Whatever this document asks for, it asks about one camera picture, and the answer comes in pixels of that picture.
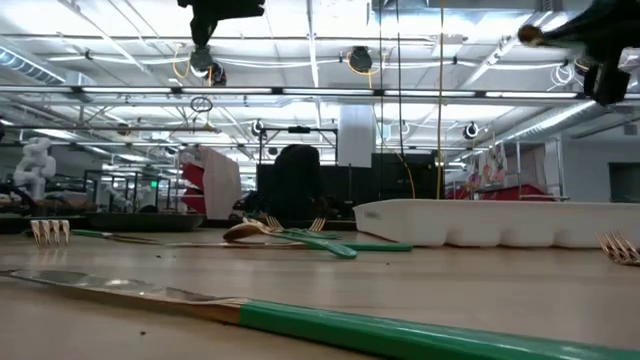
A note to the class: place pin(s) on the grey metal rack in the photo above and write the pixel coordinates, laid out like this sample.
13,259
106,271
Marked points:
557,165

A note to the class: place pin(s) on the colourful hanging posters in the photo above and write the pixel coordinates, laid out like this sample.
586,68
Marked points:
495,167

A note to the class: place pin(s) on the red storage bin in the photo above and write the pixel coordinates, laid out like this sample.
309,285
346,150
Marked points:
192,175

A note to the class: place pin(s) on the long red bin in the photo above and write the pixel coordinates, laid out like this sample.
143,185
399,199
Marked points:
515,191

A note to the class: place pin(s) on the white leaning board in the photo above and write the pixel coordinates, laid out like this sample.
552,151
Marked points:
222,185

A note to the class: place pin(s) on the person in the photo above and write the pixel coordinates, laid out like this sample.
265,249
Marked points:
296,180

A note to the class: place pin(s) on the white plastic cutlery tray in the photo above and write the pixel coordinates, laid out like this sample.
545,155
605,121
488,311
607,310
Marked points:
500,220

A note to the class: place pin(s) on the white square pillar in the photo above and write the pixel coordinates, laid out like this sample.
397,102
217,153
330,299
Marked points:
356,135

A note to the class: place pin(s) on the dark grey round plate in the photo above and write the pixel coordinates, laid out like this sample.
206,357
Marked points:
145,221

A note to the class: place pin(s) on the tall black cabinet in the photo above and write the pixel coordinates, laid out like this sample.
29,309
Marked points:
420,175

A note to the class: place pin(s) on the distant cluttered workbench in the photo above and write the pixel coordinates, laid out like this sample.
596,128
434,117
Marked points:
60,205

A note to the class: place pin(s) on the dark wall window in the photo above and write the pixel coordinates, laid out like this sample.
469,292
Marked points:
625,182

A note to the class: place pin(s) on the black metal stand frame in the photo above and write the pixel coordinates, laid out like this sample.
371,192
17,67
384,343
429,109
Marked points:
299,129

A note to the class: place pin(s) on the black metal cage frame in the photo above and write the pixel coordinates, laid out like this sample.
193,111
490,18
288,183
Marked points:
125,172

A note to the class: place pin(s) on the black partition wall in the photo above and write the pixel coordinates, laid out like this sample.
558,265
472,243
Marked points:
345,187

